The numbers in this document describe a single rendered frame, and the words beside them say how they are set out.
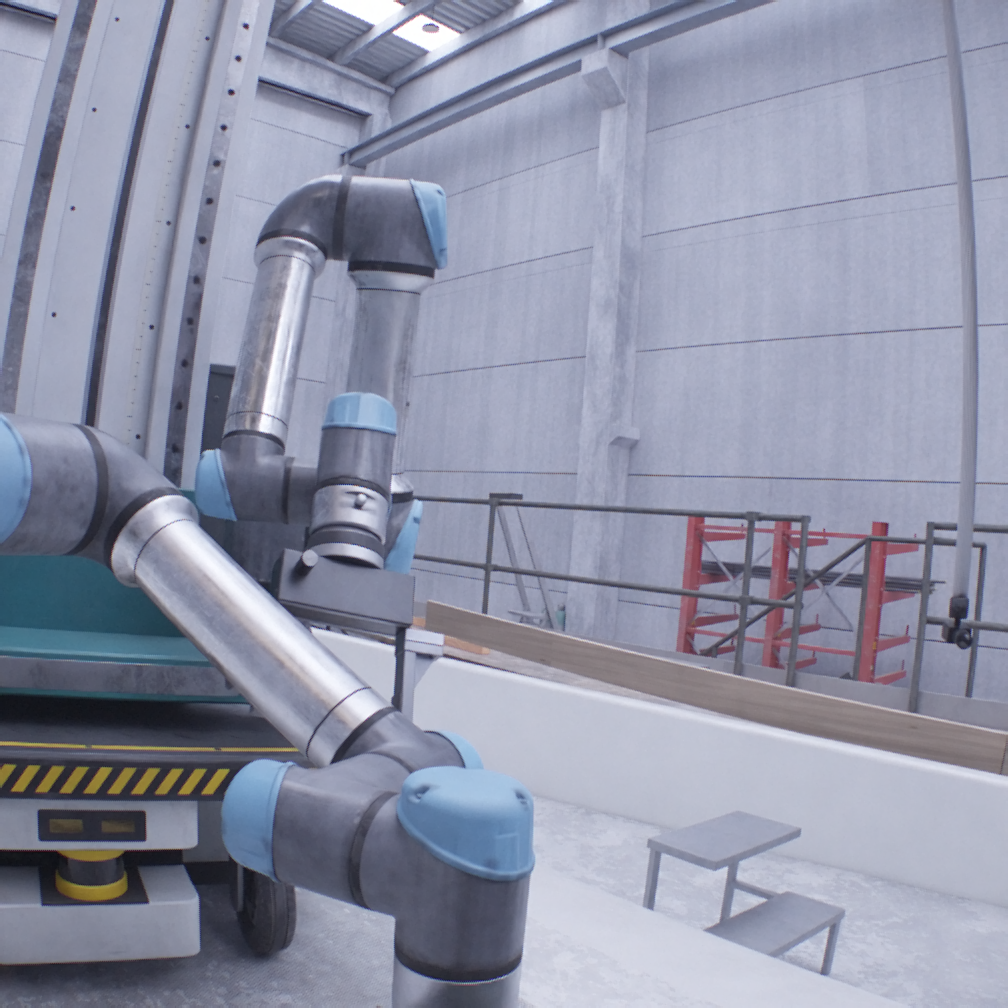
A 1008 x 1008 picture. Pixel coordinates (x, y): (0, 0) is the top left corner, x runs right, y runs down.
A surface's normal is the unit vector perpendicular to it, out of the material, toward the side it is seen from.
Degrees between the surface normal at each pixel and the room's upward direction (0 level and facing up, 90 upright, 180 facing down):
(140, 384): 90
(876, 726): 90
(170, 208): 90
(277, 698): 94
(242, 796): 54
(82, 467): 70
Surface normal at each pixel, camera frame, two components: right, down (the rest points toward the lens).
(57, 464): 0.90, -0.28
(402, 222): 0.15, 0.19
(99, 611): 0.51, 0.01
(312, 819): -0.27, -0.59
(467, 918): 0.13, -0.02
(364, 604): 0.44, -0.39
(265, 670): -0.16, -0.35
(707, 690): -0.74, -0.08
